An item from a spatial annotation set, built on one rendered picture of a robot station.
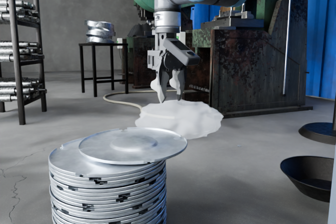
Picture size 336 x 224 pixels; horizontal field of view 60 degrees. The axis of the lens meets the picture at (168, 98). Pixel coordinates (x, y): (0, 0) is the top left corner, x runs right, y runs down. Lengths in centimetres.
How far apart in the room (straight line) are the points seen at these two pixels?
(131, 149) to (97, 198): 16
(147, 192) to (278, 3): 198
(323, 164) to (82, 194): 94
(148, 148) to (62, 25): 619
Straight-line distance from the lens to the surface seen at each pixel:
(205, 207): 98
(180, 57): 77
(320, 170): 130
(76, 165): 71
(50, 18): 685
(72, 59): 685
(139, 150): 75
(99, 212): 68
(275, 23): 237
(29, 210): 105
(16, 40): 206
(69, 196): 69
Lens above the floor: 49
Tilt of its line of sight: 10 degrees down
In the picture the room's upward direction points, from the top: straight up
